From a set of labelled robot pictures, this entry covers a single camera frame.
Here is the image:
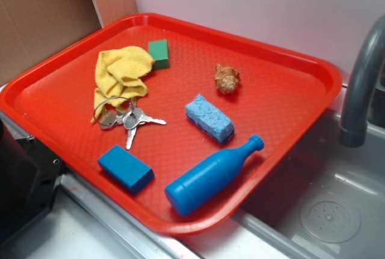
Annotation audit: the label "grey faucet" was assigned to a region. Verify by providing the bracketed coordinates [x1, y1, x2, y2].
[338, 16, 384, 148]

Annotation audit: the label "red plastic tray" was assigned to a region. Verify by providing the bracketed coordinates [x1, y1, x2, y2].
[1, 14, 342, 236]

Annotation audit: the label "green wooden block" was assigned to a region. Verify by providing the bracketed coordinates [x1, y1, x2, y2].
[148, 39, 170, 70]

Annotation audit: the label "light blue sponge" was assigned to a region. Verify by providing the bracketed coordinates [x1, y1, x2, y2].
[185, 94, 235, 144]

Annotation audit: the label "sink drain strainer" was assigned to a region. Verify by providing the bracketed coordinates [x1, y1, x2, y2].
[300, 197, 361, 243]

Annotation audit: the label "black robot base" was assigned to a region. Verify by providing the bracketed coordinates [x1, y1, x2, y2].
[1, 123, 63, 247]

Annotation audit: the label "grey toy sink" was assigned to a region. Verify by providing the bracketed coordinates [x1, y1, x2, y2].
[1, 94, 384, 258]

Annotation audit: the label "brown seashell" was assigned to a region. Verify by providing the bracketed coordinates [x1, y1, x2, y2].
[215, 64, 241, 95]

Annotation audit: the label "blue wooden block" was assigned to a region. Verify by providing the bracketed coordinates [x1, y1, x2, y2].
[97, 145, 155, 194]

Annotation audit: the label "silver keys on ring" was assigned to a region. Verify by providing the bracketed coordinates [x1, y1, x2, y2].
[93, 96, 167, 150]

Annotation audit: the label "yellow cloth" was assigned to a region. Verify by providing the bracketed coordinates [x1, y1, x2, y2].
[91, 46, 155, 122]

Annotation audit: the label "brown cardboard panel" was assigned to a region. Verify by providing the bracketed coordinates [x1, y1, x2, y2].
[1, 0, 137, 85]

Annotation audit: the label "blue plastic bottle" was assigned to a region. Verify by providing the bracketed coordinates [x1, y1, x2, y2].
[165, 135, 265, 216]

